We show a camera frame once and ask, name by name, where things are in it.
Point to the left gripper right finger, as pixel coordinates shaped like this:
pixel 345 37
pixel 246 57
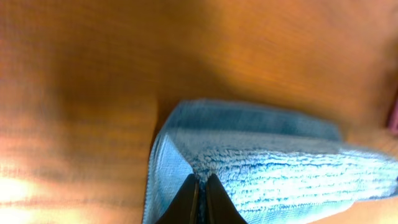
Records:
pixel 219 207

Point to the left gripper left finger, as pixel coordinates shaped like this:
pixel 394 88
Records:
pixel 184 207

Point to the blue microfiber cloth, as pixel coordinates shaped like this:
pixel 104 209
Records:
pixel 277 166

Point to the crumpled purple cloth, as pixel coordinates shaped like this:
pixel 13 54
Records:
pixel 392 122

